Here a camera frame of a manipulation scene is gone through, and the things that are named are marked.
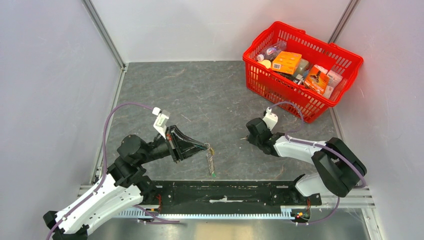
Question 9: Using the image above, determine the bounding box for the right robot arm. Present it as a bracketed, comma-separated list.
[246, 118, 367, 205]

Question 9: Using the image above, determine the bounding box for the round yellow lid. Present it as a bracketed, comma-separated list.
[257, 59, 272, 69]

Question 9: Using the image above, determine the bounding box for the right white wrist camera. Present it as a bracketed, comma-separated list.
[262, 107, 278, 131]

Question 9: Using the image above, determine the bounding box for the purple cable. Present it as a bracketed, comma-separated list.
[266, 100, 367, 189]
[44, 102, 155, 240]

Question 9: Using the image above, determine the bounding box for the orange cardboard box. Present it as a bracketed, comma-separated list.
[271, 51, 302, 75]

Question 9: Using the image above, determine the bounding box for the slotted cable duct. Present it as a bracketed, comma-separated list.
[114, 207, 296, 221]

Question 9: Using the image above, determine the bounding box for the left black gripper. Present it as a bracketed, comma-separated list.
[138, 124, 208, 164]

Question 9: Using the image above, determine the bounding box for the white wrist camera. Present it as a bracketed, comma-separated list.
[152, 107, 170, 139]
[262, 107, 278, 131]

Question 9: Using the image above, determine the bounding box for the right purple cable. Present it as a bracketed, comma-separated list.
[266, 100, 367, 189]

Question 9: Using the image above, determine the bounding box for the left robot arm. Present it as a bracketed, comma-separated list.
[43, 125, 209, 240]

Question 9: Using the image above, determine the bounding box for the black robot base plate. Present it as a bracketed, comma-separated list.
[141, 180, 323, 214]

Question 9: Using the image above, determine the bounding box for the right aluminium frame post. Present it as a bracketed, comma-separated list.
[328, 0, 360, 44]

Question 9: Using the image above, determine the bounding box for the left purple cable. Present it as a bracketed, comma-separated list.
[44, 102, 155, 240]

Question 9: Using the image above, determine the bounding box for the white small box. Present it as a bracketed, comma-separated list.
[323, 70, 343, 99]

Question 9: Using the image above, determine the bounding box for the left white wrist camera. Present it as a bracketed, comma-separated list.
[152, 107, 170, 139]

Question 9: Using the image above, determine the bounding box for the clear plastic bottle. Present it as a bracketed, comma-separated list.
[256, 40, 287, 62]

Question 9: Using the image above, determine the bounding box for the left aluminium frame post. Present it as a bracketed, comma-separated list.
[81, 0, 126, 69]

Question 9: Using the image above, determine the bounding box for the red plastic shopping basket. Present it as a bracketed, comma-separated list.
[242, 21, 364, 124]

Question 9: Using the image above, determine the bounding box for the aluminium frame post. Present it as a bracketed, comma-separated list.
[328, 0, 360, 44]
[81, 0, 126, 69]

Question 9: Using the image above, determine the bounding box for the orange white product box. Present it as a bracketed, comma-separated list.
[303, 64, 329, 95]

